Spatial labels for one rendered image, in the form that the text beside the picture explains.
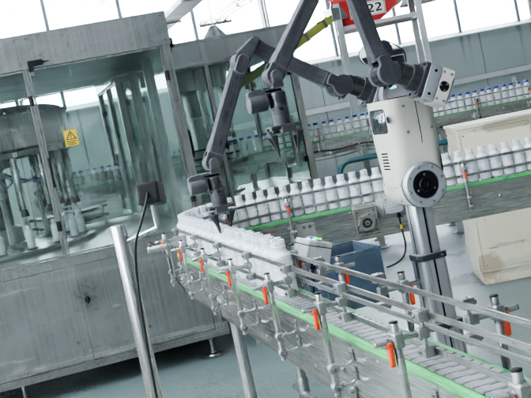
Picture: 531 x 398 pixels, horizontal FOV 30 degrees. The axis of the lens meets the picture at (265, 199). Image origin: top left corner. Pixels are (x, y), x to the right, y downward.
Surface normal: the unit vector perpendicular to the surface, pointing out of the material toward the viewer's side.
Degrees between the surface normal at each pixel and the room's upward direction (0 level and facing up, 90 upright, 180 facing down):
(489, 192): 90
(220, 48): 90
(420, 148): 101
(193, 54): 90
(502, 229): 90
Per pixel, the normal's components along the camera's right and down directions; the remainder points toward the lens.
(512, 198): -0.04, 0.09
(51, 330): 0.25, 0.03
